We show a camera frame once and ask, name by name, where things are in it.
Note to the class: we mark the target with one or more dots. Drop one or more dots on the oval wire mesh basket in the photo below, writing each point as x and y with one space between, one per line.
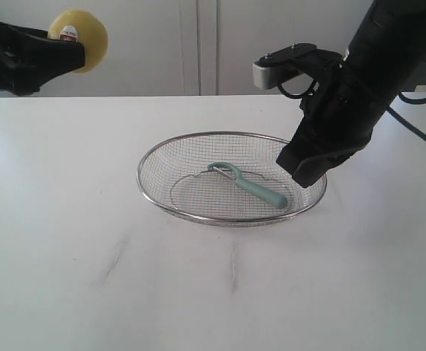
228 179

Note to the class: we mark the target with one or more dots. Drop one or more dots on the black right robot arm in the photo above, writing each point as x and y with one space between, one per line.
386 48

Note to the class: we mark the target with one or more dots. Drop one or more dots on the teal handled peeler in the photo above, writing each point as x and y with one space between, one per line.
232 172

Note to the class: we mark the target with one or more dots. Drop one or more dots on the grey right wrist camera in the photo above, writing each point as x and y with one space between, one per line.
278 67

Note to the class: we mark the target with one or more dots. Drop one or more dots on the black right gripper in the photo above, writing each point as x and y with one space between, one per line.
334 127

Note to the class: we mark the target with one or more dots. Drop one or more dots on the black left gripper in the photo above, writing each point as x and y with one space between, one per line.
27 64

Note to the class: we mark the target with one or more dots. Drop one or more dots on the yellow lemon with sticker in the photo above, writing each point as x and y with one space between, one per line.
81 26

